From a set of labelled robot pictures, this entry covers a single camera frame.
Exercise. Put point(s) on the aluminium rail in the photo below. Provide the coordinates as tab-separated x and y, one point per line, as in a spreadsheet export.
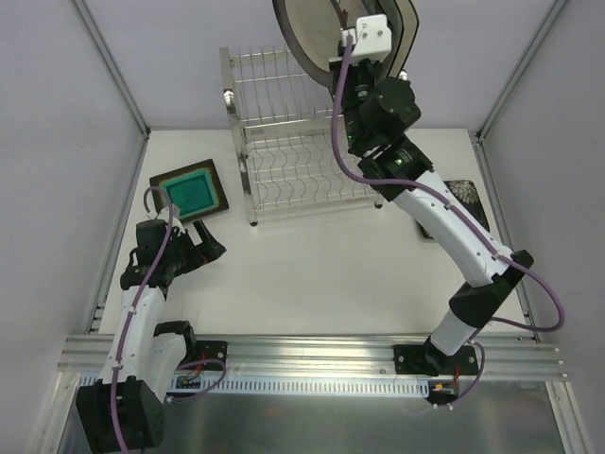
508	357

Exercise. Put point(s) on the white slotted cable duct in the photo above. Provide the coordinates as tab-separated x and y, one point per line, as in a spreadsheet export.
333	386

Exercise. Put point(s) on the dark floral square plate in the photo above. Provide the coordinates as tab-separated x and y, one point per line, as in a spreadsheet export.
466	193

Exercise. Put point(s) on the round silver-rimmed plate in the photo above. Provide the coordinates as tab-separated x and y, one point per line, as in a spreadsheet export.
312	32

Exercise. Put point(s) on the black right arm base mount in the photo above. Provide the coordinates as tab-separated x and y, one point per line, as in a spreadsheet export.
426	359

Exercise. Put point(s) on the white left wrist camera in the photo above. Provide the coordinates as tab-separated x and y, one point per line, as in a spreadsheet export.
170	214

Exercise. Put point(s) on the colourful flower plate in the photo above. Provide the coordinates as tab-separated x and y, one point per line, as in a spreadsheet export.
348	11

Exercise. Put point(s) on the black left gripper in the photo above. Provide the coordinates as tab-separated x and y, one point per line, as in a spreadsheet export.
193	247

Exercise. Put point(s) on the black square plate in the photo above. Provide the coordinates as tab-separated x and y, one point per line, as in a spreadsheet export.
195	190

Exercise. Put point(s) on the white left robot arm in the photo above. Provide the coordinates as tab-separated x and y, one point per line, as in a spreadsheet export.
123	410

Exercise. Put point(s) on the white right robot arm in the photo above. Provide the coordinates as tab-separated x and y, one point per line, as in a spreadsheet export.
377	114

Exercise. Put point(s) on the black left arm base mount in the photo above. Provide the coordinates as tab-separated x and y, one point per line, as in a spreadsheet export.
210	349

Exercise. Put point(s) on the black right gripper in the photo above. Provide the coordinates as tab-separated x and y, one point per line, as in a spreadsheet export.
353	72

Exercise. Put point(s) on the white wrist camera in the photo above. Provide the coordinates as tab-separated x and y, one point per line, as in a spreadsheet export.
371	39
170	214

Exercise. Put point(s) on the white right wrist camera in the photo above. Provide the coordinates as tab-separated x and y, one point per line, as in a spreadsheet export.
371	39

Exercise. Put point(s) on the stainless steel dish rack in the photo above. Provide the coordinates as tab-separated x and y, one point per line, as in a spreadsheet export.
280	121

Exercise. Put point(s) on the white square plate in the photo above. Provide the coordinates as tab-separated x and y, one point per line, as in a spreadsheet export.
410	25

